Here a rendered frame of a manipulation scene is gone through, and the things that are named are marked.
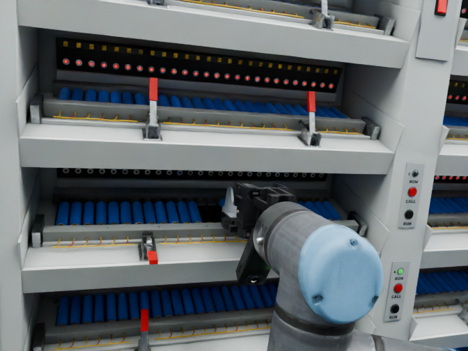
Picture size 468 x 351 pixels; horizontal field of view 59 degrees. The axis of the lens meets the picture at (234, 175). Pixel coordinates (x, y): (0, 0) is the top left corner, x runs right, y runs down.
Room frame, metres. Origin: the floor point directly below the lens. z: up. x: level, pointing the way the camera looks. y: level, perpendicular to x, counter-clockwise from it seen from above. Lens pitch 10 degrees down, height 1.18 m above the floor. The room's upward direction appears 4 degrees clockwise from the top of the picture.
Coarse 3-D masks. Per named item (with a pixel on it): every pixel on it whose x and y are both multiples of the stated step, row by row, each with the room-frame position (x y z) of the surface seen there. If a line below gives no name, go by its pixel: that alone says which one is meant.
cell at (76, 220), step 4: (72, 204) 0.70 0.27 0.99; (76, 204) 0.70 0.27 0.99; (80, 204) 0.70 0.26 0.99; (72, 208) 0.69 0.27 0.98; (76, 208) 0.68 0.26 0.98; (80, 208) 0.69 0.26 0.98; (72, 212) 0.67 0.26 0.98; (76, 212) 0.67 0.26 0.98; (80, 212) 0.68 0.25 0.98; (72, 216) 0.66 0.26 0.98; (76, 216) 0.66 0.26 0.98; (80, 216) 0.67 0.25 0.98; (72, 220) 0.65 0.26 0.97; (76, 220) 0.65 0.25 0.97; (80, 220) 0.66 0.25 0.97; (80, 224) 0.65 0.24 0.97
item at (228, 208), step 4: (228, 188) 0.70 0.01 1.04; (228, 192) 0.70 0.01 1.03; (232, 192) 0.69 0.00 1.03; (228, 196) 0.70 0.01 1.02; (232, 196) 0.69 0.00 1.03; (228, 200) 0.69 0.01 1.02; (232, 200) 0.68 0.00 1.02; (224, 204) 0.71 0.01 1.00; (228, 204) 0.69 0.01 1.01; (232, 204) 0.68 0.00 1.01; (224, 208) 0.71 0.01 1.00; (228, 208) 0.69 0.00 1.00; (232, 208) 0.68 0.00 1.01; (236, 208) 0.66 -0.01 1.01; (228, 212) 0.68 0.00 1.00; (232, 212) 0.67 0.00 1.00; (236, 212) 0.66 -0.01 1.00; (232, 216) 0.66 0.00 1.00
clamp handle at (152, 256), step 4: (148, 240) 0.62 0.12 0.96; (148, 244) 0.62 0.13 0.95; (148, 248) 0.61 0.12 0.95; (152, 248) 0.61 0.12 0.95; (148, 252) 0.58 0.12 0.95; (152, 252) 0.59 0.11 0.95; (148, 256) 0.57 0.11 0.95; (152, 256) 0.57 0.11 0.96; (156, 256) 0.57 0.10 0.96; (148, 260) 0.57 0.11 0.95; (152, 260) 0.56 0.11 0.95; (156, 260) 0.56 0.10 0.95; (152, 264) 0.56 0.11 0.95; (156, 264) 0.56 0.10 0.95
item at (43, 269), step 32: (32, 192) 0.66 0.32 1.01; (352, 192) 0.85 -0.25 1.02; (32, 224) 0.64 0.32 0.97; (32, 256) 0.59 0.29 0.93; (64, 256) 0.60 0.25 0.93; (96, 256) 0.61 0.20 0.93; (128, 256) 0.62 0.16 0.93; (160, 256) 0.63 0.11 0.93; (192, 256) 0.64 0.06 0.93; (224, 256) 0.66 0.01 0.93; (32, 288) 0.57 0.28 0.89; (64, 288) 0.59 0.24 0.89; (96, 288) 0.60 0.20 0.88
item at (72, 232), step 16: (112, 224) 0.65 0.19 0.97; (128, 224) 0.66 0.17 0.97; (144, 224) 0.67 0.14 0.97; (160, 224) 0.67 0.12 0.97; (176, 224) 0.68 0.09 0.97; (192, 224) 0.69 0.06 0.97; (208, 224) 0.70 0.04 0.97; (352, 224) 0.78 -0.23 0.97; (48, 240) 0.61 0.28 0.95; (64, 240) 0.62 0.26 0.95; (80, 240) 0.63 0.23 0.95; (224, 240) 0.68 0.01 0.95
